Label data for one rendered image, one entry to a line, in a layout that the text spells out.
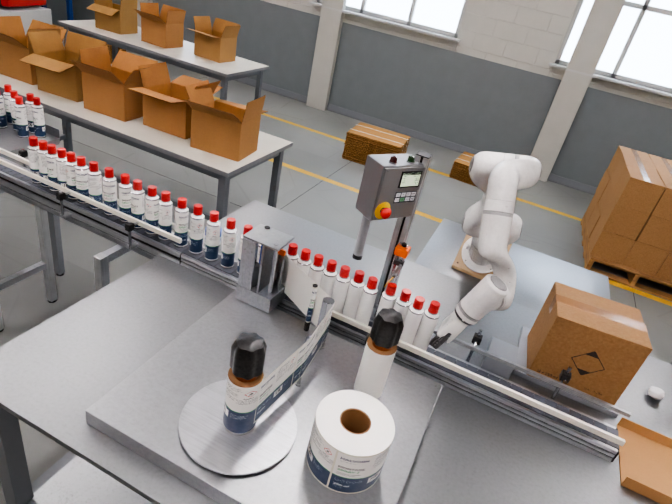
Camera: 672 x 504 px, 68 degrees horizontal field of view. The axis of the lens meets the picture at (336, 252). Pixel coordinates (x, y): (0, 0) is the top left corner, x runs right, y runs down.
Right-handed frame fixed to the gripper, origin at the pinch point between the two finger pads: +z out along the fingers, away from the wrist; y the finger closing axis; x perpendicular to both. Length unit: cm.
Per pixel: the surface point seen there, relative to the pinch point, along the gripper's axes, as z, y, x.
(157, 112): 79, -113, -204
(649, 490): -16, 13, 69
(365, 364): -0.8, 31.8, -16.5
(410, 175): -38, -7, -41
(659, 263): 16, -318, 153
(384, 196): -30, -1, -44
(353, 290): 3.6, 2.3, -32.7
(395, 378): 8.4, 17.9, -4.6
